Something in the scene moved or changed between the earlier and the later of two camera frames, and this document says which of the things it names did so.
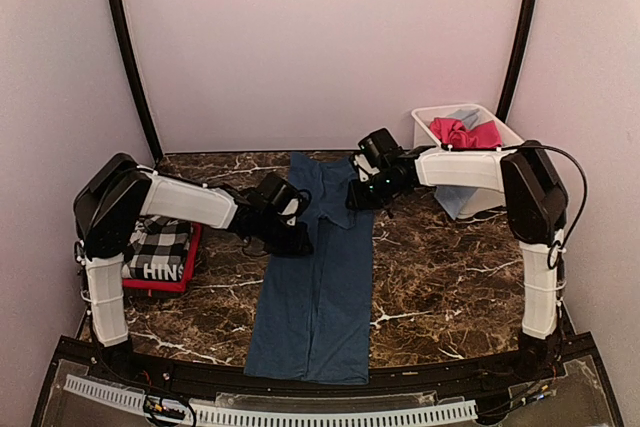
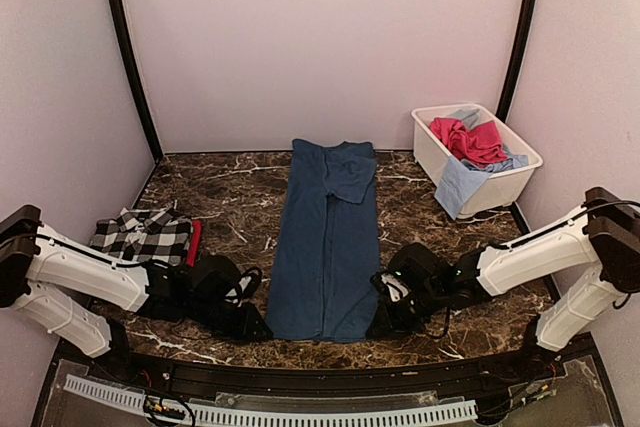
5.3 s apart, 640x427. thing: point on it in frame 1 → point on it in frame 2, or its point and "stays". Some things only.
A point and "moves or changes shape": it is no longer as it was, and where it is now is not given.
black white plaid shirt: [159, 250] stays
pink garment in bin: [453, 133] stays
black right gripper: [360, 202] → [384, 318]
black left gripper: [297, 247] → [246, 325]
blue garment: [313, 316] moves or changes shape
